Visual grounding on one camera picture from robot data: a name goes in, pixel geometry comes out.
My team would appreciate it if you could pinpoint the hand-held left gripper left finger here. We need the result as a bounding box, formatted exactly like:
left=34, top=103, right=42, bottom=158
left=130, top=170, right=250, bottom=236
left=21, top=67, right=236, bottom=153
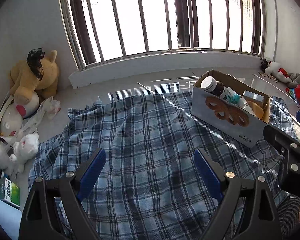
left=18, top=147, right=107, bottom=240

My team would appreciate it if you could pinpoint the orange soap bar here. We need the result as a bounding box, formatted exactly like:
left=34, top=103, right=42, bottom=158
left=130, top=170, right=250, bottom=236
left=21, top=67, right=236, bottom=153
left=246, top=100, right=265, bottom=120

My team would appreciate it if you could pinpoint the blue plaid blanket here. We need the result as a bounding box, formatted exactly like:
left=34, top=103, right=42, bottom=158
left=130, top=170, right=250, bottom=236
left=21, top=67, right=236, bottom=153
left=27, top=90, right=300, bottom=240

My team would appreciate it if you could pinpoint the clear plastic bag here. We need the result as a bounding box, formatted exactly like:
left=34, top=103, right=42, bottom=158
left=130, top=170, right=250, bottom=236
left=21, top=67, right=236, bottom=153
left=20, top=96, right=62, bottom=140

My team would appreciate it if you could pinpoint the black lace ribbon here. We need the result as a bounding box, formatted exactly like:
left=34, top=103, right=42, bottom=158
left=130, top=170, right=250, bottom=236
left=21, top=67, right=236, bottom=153
left=27, top=47, right=45, bottom=82

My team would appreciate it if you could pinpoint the white and red plush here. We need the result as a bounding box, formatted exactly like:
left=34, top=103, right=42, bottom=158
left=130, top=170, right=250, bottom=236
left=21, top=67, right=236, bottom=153
left=265, top=61, right=293, bottom=83

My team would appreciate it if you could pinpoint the green medicine box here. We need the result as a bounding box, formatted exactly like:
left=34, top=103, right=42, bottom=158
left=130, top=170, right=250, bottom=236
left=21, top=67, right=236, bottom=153
left=0, top=177, right=21, bottom=208

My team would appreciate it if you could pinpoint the grey plush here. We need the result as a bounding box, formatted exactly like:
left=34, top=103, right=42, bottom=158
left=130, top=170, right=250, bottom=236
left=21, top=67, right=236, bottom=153
left=289, top=73, right=300, bottom=88

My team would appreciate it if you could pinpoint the small white plush toy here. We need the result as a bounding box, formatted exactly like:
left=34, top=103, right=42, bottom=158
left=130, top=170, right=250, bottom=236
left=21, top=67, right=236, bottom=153
left=0, top=132, right=40, bottom=173

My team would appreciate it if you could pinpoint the cardboard box with cookie print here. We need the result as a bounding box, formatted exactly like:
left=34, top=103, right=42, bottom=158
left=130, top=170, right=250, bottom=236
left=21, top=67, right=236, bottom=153
left=191, top=70, right=271, bottom=148

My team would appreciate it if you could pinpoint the barred window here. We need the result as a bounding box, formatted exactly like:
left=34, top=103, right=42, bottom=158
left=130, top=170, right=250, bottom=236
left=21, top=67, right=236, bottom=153
left=57, top=0, right=267, bottom=72

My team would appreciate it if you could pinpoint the person's striped clothing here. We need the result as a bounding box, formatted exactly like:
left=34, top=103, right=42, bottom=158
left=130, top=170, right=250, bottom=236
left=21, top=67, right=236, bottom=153
left=276, top=196, right=300, bottom=240

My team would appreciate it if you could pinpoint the white plush with red patch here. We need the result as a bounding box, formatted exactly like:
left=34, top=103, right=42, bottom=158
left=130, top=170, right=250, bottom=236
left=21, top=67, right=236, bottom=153
left=0, top=91, right=40, bottom=138

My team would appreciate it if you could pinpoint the brown medicine bottle white cap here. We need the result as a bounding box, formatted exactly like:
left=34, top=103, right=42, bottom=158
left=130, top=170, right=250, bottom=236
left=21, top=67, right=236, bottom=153
left=200, top=76, right=230, bottom=99

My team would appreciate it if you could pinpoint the teal bottle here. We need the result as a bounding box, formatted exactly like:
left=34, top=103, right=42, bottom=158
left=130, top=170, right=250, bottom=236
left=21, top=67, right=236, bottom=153
left=226, top=87, right=242, bottom=103

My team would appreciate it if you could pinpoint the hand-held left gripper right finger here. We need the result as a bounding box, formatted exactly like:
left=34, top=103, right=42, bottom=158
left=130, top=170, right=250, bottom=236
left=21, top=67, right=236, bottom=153
left=193, top=148, right=283, bottom=240

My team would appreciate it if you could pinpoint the yellow plush dog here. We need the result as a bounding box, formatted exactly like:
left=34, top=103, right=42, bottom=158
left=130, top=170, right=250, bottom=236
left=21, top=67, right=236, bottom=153
left=9, top=50, right=60, bottom=105

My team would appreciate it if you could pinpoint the grey cardboard box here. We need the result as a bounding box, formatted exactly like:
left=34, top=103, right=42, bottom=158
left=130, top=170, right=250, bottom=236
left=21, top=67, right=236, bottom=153
left=242, top=90, right=264, bottom=102

